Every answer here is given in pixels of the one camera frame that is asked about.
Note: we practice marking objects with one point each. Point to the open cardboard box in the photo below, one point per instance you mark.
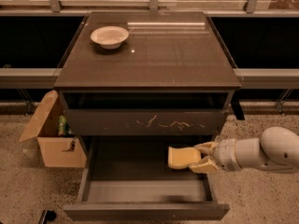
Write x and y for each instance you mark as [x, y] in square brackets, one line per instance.
[56, 151]

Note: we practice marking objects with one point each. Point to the black object on floor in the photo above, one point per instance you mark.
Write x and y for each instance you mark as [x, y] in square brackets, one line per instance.
[47, 215]

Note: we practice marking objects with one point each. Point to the scratched grey top drawer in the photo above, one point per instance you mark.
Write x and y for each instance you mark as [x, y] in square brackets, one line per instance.
[116, 122]

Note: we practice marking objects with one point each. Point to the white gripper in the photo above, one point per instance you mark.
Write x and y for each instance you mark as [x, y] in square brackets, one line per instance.
[224, 155]

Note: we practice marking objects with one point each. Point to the green snack bag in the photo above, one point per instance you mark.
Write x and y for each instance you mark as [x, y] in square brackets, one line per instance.
[63, 127]

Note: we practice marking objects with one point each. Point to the yellow sponge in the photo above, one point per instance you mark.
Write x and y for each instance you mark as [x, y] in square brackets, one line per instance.
[181, 158]

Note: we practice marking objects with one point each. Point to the metal window railing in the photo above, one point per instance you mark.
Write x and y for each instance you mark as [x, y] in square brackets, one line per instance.
[249, 78]

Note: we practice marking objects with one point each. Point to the white bowl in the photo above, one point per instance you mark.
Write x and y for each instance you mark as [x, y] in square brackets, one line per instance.
[109, 37]

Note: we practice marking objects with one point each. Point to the open grey middle drawer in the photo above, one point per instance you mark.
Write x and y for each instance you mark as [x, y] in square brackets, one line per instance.
[127, 178]

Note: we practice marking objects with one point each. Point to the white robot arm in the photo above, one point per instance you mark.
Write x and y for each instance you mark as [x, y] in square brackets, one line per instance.
[275, 151]

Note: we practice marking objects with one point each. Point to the dark grey drawer cabinet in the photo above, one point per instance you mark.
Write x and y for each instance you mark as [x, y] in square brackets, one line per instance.
[169, 62]

